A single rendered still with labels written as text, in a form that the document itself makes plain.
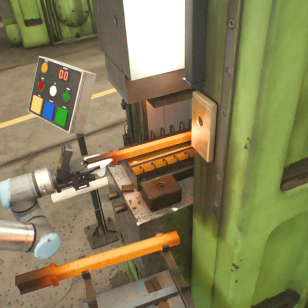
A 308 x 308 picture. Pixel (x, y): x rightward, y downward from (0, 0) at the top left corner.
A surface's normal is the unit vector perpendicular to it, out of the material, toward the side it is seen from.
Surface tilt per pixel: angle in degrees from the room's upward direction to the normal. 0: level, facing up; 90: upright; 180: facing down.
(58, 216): 0
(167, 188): 0
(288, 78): 89
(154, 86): 90
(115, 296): 0
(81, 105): 90
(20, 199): 90
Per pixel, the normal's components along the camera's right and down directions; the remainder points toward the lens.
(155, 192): -0.06, -0.79
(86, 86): 0.75, 0.36
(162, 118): 0.40, 0.54
